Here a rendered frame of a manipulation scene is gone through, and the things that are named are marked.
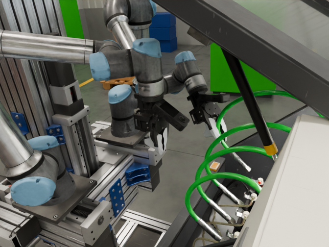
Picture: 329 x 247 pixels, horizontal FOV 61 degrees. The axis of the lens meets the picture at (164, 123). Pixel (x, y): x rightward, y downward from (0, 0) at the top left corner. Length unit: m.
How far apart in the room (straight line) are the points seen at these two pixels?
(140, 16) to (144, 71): 0.54
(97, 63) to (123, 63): 0.07
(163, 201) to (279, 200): 2.25
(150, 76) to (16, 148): 0.42
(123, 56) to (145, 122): 0.21
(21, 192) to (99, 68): 0.42
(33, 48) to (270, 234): 0.78
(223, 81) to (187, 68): 3.31
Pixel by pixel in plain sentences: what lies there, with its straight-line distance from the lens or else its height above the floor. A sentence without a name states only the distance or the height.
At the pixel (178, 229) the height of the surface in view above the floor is 0.95.
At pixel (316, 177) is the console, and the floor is 1.55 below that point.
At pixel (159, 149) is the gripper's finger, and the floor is 1.25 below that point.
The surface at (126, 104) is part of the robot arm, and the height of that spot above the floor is 1.20.
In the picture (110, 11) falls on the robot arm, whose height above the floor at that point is 1.62.
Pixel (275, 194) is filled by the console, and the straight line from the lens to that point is 0.28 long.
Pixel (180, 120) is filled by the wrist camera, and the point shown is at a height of 1.36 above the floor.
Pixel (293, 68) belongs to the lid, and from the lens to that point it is 0.39.
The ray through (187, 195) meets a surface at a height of 1.21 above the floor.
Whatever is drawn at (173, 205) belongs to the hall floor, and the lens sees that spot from 2.47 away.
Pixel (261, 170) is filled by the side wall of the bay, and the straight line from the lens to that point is 1.34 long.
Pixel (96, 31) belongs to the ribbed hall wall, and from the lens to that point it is 9.44.
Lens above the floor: 1.73
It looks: 28 degrees down
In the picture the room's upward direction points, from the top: 5 degrees counter-clockwise
